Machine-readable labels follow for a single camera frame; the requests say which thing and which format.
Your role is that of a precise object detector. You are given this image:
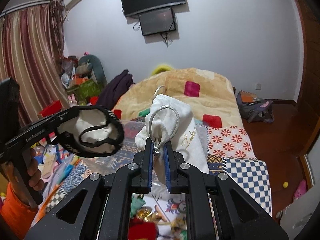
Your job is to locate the green cardboard box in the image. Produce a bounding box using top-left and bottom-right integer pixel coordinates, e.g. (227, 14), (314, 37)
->
(66, 79), (104, 102)

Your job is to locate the white drawstring pouch silver cord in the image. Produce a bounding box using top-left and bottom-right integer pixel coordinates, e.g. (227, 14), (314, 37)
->
(134, 84), (210, 193)

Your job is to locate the orange sleeve forearm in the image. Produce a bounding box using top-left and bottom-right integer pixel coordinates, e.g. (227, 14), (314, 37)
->
(1, 183), (39, 239)

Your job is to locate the pink bunny toy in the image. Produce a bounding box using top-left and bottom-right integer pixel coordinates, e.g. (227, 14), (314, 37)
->
(68, 94), (78, 107)

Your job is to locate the pink slipper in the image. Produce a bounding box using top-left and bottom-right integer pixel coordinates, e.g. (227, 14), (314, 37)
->
(293, 179), (307, 201)

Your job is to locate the grey backpack on floor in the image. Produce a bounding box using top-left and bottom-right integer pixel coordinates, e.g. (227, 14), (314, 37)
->
(236, 90), (274, 123)

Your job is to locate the yellow green pillow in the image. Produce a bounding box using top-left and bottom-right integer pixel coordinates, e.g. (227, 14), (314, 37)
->
(151, 64), (173, 76)

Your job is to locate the red book box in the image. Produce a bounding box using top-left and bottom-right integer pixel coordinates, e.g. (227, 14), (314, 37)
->
(38, 100), (62, 119)

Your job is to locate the grey green plush toy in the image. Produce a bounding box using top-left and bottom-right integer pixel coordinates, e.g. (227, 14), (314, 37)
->
(76, 54), (107, 86)

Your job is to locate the small black wall monitor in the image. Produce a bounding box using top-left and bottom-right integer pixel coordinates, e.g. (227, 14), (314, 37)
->
(138, 8), (176, 36)

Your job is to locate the clear plastic zip bag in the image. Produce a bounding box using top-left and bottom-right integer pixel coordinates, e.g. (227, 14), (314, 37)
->
(82, 118), (211, 198)

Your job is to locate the beige fleece blanket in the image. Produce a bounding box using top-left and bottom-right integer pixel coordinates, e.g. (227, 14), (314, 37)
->
(113, 68), (243, 128)

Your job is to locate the dark purple clothing pile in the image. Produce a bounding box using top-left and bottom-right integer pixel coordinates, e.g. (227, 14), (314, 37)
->
(96, 69), (135, 110)

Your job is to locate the patchwork patterned bedspread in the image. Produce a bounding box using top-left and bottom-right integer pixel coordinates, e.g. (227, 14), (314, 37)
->
(30, 115), (273, 240)

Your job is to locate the striped red beige curtain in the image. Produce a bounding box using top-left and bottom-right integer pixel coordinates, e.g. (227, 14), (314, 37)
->
(1, 0), (69, 126)

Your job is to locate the red velvet gold pouch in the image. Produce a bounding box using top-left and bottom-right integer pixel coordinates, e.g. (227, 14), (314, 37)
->
(128, 218), (158, 240)

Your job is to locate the left hand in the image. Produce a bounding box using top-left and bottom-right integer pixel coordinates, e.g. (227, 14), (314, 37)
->
(28, 148), (44, 191)

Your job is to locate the small yellow ball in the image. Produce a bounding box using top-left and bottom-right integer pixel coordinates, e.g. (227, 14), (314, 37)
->
(283, 181), (289, 189)

